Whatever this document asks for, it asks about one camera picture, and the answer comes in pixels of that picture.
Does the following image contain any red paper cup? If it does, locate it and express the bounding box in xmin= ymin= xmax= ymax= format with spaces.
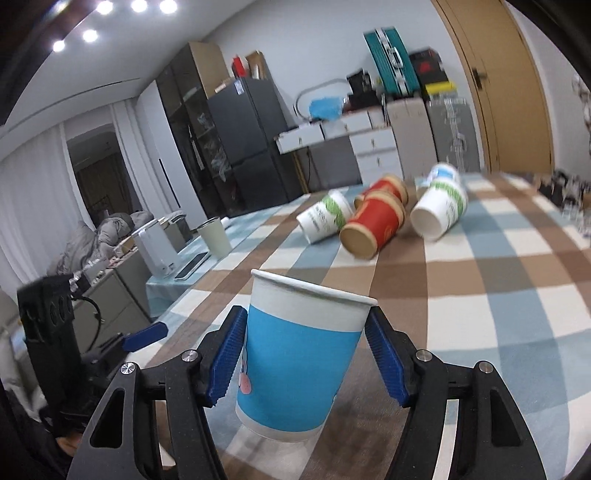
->
xmin=353 ymin=174 xmax=410 ymax=209
xmin=340 ymin=190 xmax=407 ymax=259

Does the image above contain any white lidded container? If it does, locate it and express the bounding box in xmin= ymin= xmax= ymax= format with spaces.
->
xmin=159 ymin=211 xmax=192 ymax=250

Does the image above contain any black smartphone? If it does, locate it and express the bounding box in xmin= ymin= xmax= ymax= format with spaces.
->
xmin=174 ymin=251 xmax=211 ymax=280

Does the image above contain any brown cardboard box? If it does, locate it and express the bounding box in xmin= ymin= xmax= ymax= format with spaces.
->
xmin=245 ymin=50 xmax=273 ymax=80

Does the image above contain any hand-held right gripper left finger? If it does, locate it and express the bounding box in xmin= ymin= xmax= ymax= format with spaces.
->
xmin=68 ymin=305 xmax=249 ymax=480

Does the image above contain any grey side cabinet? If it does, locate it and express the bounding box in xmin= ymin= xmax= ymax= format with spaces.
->
xmin=74 ymin=251 xmax=153 ymax=352

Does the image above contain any checkered tablecloth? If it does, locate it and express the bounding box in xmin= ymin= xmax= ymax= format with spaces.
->
xmin=147 ymin=172 xmax=591 ymax=480

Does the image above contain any dark grey refrigerator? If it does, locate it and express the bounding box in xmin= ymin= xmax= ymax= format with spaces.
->
xmin=207 ymin=78 xmax=303 ymax=217

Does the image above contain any grey patterned box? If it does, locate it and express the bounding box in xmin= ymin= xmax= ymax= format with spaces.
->
xmin=425 ymin=97 xmax=483 ymax=174

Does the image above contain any white paper cup blue print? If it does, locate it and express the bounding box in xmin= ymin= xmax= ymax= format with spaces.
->
xmin=416 ymin=162 xmax=461 ymax=190

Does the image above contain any white drawer cabinet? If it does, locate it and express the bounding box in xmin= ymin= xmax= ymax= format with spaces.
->
xmin=274 ymin=113 xmax=404 ymax=185

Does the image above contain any teal suitcase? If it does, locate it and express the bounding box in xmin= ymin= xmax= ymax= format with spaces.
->
xmin=364 ymin=28 xmax=422 ymax=97

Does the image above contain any yellow and black box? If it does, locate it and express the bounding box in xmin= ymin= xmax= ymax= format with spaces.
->
xmin=422 ymin=82 xmax=460 ymax=100

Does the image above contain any blue plastic bag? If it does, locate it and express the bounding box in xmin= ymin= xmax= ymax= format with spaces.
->
xmin=308 ymin=97 xmax=345 ymax=120

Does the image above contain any white paper cup green band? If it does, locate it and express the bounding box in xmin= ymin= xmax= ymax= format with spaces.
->
xmin=296 ymin=189 xmax=355 ymax=245
xmin=410 ymin=180 xmax=469 ymax=241

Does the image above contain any grey blanket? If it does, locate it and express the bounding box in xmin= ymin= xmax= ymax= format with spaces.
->
xmin=46 ymin=211 xmax=155 ymax=278

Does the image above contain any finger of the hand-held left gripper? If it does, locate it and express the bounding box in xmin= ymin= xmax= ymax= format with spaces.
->
xmin=122 ymin=322 xmax=168 ymax=352

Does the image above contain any black and red box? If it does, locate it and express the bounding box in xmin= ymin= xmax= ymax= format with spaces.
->
xmin=409 ymin=47 xmax=446 ymax=86

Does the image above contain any blue and white paper cup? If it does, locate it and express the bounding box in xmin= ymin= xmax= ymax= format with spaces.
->
xmin=235 ymin=268 xmax=378 ymax=444

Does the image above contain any dark tabletop clutter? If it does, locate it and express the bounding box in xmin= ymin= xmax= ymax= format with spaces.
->
xmin=538 ymin=168 xmax=591 ymax=236

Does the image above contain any dark glass display cabinet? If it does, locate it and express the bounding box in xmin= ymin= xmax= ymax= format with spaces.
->
xmin=154 ymin=42 xmax=236 ymax=220

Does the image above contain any white electric kettle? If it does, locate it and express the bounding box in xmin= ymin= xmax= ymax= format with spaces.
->
xmin=133 ymin=219 xmax=180 ymax=277

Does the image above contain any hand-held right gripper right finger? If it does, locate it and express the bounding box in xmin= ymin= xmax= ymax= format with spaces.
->
xmin=365 ymin=305 xmax=548 ymax=480

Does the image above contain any beige tumbler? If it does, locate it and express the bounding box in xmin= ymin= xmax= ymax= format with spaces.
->
xmin=196 ymin=217 xmax=232 ymax=258

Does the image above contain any oval metal ring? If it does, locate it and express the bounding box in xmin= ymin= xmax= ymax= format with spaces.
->
xmin=295 ymin=78 xmax=352 ymax=123

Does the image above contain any black cable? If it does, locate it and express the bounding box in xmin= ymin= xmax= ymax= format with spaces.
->
xmin=74 ymin=295 xmax=101 ymax=352

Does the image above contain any wooden door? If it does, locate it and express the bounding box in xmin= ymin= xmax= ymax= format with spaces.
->
xmin=431 ymin=0 xmax=555 ymax=174

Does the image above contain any black countertop appliance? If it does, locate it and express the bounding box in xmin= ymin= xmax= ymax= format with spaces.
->
xmin=346 ymin=68 xmax=384 ymax=104

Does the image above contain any white curtain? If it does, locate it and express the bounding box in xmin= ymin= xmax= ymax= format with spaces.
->
xmin=0 ymin=99 xmax=139 ymax=296

